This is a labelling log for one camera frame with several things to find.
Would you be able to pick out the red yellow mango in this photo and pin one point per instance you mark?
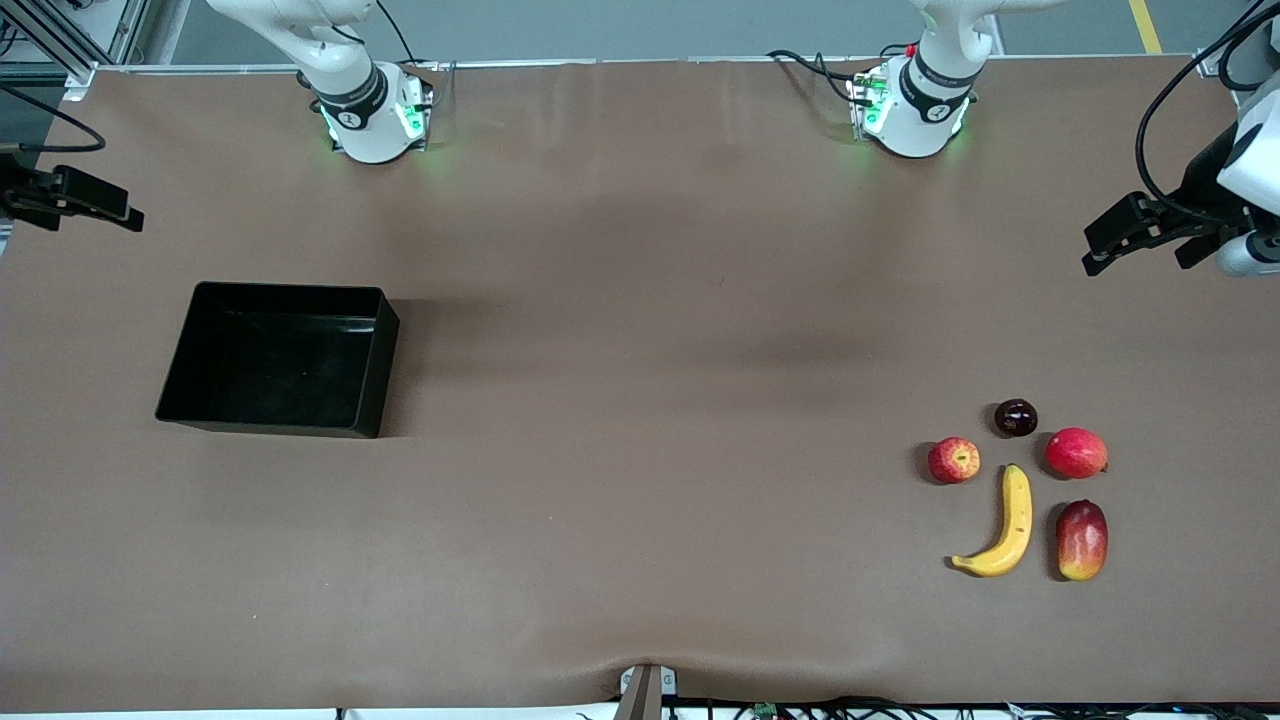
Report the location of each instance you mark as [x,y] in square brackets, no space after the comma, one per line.
[1082,540]

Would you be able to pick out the black plastic box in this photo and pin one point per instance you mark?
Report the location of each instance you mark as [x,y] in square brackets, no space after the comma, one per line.
[270,360]

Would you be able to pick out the yellow banana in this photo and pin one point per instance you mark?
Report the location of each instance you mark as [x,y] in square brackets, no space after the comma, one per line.
[1017,510]

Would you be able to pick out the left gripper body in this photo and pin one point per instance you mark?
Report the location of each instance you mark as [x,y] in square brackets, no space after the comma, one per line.
[1197,183]

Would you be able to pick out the front camera mount post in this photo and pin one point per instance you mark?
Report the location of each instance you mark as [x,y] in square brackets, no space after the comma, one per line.
[645,700]

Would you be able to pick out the dark purple plum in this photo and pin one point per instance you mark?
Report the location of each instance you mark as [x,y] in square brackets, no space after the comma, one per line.
[1016,418]

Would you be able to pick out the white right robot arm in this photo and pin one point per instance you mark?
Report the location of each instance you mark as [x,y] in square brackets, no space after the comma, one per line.
[370,125]

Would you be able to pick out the brown table mat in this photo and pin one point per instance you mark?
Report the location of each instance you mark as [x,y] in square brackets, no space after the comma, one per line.
[600,500]

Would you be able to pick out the red yellow apple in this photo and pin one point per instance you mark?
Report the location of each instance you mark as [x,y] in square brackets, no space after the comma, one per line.
[954,461]

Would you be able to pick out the aluminium frame struts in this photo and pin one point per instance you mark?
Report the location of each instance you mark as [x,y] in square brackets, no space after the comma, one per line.
[1215,62]
[78,78]

